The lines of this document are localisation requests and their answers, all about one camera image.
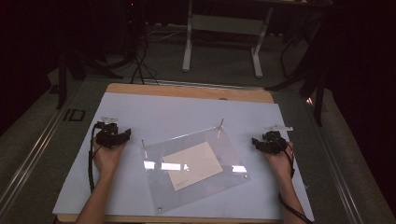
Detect white table mat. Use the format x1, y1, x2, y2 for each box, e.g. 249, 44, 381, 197
52, 91, 315, 222

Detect black metal stand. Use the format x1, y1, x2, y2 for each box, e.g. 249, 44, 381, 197
55, 46, 124, 110
264, 31, 329, 127

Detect metal floor rail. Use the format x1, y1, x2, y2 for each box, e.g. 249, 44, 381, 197
303, 92, 366, 224
0, 79, 82, 213

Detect white metal desk frame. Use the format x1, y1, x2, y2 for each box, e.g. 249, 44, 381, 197
181, 0, 276, 79

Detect black floor cables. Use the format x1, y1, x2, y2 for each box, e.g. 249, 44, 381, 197
130, 27, 161, 86

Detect person's right hand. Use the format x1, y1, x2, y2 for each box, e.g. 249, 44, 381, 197
263, 141, 295, 182

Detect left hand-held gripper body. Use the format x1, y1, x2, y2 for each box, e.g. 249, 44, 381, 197
93, 117, 121, 149

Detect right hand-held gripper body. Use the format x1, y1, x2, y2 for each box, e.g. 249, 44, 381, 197
261, 124, 294, 155

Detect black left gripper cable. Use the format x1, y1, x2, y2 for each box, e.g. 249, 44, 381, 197
88, 122, 105, 193

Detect photo card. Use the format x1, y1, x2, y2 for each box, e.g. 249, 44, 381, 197
162, 141, 225, 192

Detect person's left hand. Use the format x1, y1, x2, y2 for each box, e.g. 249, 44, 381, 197
92, 141, 127, 181

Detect clear acrylic photo frame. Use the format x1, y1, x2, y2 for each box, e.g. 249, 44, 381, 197
141, 118, 252, 216

